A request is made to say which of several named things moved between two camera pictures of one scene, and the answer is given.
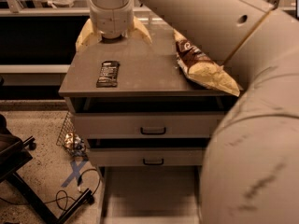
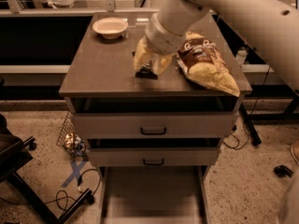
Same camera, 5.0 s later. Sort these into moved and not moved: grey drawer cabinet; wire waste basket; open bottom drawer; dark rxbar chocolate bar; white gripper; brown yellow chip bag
Moved: white gripper; dark rxbar chocolate bar
Not moved: grey drawer cabinet; open bottom drawer; wire waste basket; brown yellow chip bag
